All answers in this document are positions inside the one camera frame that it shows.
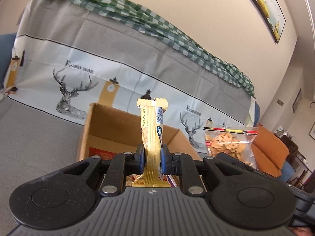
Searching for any yellow wafer bar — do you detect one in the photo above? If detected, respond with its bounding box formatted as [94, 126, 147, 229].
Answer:
[132, 98, 171, 188]

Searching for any purple snack packet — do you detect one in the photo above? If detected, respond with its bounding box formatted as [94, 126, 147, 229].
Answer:
[167, 175, 178, 187]

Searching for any operator right hand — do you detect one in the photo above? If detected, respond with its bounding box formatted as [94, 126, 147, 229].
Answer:
[289, 227, 314, 236]

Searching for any red envelope snack packet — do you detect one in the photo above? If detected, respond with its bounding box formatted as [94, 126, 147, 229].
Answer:
[89, 147, 116, 160]

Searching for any cardboard box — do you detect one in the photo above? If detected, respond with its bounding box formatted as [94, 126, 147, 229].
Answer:
[76, 102, 201, 189]

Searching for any orange cushion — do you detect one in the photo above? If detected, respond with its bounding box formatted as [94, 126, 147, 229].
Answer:
[251, 125, 289, 177]

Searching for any clear cracker bag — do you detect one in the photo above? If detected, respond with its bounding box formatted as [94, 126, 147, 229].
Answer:
[203, 126, 258, 168]

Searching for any dark wooden cabinet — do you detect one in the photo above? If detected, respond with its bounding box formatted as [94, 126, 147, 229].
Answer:
[274, 124, 315, 195]

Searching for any deer print sofa cover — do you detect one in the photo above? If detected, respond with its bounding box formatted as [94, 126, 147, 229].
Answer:
[2, 0, 255, 152]

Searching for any green checkered cloth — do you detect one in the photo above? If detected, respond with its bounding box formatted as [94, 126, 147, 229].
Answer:
[66, 0, 255, 97]

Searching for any framed wall picture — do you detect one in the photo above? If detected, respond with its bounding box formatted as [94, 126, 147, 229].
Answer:
[252, 0, 286, 43]

